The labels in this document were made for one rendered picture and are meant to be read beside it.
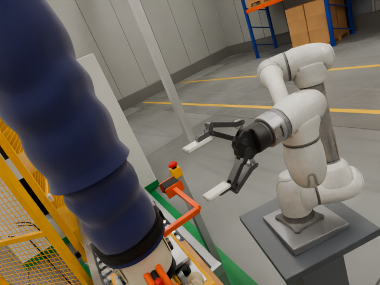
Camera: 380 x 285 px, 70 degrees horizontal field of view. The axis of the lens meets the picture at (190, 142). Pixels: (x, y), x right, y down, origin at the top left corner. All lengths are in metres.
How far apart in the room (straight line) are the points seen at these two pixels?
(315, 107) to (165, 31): 10.83
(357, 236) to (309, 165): 0.75
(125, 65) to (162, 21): 2.33
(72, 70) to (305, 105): 0.58
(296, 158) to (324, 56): 0.61
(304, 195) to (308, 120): 0.71
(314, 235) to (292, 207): 0.16
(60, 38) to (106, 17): 9.96
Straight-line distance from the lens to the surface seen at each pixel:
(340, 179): 1.43
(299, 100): 0.76
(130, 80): 10.60
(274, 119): 0.71
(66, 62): 0.71
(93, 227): 0.83
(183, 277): 1.02
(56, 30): 0.72
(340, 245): 1.48
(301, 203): 1.44
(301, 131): 0.76
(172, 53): 11.47
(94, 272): 2.22
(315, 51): 1.30
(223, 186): 0.69
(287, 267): 1.42
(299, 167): 0.82
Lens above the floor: 1.85
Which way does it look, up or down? 22 degrees down
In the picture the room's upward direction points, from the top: 23 degrees counter-clockwise
